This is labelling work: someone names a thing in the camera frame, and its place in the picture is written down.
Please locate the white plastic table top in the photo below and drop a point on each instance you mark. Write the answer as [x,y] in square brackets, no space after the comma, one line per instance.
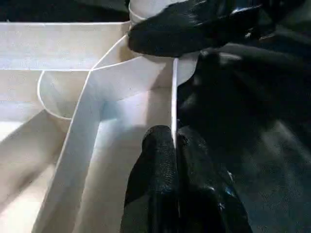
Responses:
[97,97]

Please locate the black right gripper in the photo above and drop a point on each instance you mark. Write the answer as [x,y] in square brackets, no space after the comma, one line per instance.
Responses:
[277,19]

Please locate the white plastic table leg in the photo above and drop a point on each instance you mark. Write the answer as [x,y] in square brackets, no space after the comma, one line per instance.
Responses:
[146,7]

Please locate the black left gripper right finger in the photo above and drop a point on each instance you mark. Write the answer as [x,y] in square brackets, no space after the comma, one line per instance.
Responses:
[209,189]

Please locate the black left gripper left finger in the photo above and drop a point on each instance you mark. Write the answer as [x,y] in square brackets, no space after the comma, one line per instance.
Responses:
[153,184]

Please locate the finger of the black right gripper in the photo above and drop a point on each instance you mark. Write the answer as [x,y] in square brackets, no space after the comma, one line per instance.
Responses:
[184,31]

